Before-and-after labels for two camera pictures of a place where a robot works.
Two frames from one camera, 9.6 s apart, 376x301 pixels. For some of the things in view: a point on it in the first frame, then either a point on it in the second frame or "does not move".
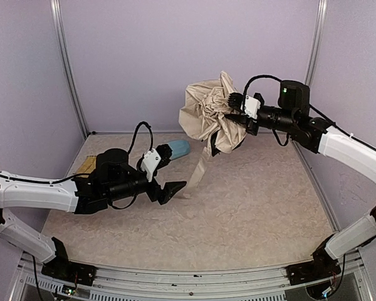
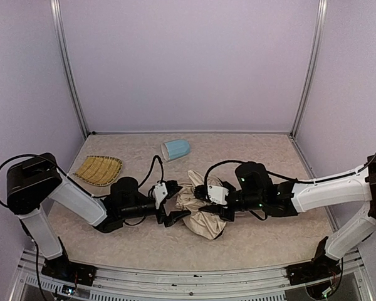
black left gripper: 153,189 → 160,208
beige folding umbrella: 203,116 → 208,224
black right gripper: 250,124 → 227,204
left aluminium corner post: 57,22 does not move
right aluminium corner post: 321,13 does not move
